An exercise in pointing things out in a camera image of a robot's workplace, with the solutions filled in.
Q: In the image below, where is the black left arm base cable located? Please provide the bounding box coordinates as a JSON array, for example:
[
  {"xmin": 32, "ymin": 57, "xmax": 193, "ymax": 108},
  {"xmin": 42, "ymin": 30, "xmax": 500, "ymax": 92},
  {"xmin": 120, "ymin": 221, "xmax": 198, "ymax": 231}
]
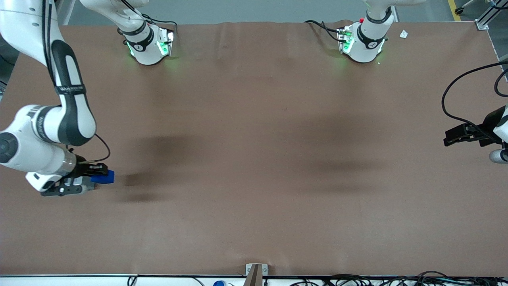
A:
[{"xmin": 304, "ymin": 19, "xmax": 344, "ymax": 43}]

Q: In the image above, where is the long black looped cable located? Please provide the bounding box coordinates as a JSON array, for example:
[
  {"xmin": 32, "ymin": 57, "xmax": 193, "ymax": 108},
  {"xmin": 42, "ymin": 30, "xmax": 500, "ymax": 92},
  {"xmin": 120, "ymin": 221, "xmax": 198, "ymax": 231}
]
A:
[{"xmin": 441, "ymin": 60, "xmax": 508, "ymax": 139}]

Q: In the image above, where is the black cable bundle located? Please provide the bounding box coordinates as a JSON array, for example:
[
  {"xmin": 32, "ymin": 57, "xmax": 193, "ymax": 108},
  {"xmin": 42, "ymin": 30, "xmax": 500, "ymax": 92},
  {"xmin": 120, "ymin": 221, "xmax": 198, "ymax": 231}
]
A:
[{"xmin": 290, "ymin": 271, "xmax": 508, "ymax": 286}]

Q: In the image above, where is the black caster wheel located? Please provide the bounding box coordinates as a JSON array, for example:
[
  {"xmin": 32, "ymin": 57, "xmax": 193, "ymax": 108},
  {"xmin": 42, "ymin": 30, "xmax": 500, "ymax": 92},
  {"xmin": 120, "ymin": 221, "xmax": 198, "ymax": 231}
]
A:
[{"xmin": 454, "ymin": 0, "xmax": 477, "ymax": 15}]

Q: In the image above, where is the aluminium frame post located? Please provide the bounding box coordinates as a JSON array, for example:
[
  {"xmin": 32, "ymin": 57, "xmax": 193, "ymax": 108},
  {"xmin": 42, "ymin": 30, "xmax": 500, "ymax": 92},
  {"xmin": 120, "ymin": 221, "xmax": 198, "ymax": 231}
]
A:
[{"xmin": 475, "ymin": 0, "xmax": 508, "ymax": 31}]

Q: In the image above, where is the blue cube part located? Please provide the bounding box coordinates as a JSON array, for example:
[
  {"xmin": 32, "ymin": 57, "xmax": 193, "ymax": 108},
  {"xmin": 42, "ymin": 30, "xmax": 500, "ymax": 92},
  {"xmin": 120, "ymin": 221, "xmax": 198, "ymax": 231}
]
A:
[{"xmin": 90, "ymin": 170, "xmax": 115, "ymax": 184}]

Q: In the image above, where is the black right arm base cable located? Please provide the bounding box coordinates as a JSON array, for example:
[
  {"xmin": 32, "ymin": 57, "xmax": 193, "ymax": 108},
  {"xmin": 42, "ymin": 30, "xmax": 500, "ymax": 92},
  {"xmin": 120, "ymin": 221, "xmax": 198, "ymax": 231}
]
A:
[{"xmin": 119, "ymin": 0, "xmax": 178, "ymax": 40}]

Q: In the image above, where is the black arm base cable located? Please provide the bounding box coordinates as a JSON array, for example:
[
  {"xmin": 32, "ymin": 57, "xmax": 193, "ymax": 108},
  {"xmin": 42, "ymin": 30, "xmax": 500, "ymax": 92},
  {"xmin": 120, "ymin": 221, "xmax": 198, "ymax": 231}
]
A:
[
  {"xmin": 304, "ymin": 19, "xmax": 344, "ymax": 43},
  {"xmin": 119, "ymin": 0, "xmax": 178, "ymax": 40}
]

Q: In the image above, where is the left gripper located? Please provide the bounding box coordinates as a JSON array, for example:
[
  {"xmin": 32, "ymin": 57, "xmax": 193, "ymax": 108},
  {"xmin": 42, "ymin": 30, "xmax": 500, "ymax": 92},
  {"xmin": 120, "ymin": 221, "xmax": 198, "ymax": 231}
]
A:
[{"xmin": 443, "ymin": 105, "xmax": 508, "ymax": 147}]

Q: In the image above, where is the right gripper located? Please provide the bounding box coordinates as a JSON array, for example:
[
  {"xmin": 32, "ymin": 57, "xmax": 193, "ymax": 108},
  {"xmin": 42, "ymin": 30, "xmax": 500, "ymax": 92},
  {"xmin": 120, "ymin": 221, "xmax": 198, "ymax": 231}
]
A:
[{"xmin": 25, "ymin": 161, "xmax": 109, "ymax": 192}]

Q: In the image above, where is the brown table cover sheet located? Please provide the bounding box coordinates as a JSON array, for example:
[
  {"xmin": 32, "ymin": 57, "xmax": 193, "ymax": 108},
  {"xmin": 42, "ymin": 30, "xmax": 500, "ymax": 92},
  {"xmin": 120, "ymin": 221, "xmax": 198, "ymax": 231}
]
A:
[{"xmin": 0, "ymin": 20, "xmax": 508, "ymax": 277}]

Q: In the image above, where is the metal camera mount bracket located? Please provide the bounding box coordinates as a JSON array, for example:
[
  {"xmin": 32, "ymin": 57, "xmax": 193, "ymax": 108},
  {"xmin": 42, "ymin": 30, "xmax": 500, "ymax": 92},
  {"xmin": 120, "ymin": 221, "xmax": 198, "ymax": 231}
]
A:
[{"xmin": 246, "ymin": 263, "xmax": 268, "ymax": 286}]

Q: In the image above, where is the short black curved cable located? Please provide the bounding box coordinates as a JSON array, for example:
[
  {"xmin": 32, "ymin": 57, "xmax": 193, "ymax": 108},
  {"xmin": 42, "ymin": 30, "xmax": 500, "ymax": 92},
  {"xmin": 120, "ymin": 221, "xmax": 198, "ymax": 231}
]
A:
[{"xmin": 494, "ymin": 68, "xmax": 508, "ymax": 98}]

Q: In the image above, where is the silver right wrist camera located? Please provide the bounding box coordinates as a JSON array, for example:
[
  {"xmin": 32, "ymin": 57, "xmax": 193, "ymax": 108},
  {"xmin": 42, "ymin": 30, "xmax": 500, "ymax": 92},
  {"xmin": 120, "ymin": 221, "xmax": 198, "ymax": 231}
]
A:
[{"xmin": 40, "ymin": 178, "xmax": 86, "ymax": 197}]

